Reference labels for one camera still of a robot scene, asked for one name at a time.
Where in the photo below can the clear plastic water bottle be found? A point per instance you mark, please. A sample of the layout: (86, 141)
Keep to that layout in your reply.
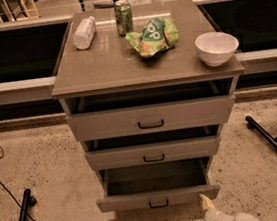
(84, 33)

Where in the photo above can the white bowl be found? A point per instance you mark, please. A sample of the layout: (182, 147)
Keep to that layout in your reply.
(216, 48)

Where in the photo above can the grey top drawer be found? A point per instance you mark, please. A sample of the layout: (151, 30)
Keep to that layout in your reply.
(150, 110)

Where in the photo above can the green chip bag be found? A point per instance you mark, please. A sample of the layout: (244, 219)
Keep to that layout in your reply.
(158, 35)

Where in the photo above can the green soda can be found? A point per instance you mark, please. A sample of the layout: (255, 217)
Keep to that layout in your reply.
(123, 17)

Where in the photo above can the grey drawer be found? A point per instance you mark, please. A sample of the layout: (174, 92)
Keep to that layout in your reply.
(153, 147)
(156, 185)
(150, 110)

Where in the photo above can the metal guard railing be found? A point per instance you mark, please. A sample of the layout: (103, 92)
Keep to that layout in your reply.
(14, 85)

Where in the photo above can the grey middle drawer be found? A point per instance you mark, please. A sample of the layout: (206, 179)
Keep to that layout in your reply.
(153, 147)

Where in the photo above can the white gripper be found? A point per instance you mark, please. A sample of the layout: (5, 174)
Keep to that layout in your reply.
(214, 220)

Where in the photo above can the grey bottom drawer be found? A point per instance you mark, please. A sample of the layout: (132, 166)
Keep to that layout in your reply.
(156, 185)

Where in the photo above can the grey drawer cabinet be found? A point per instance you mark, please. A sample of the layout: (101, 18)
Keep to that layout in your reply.
(112, 65)

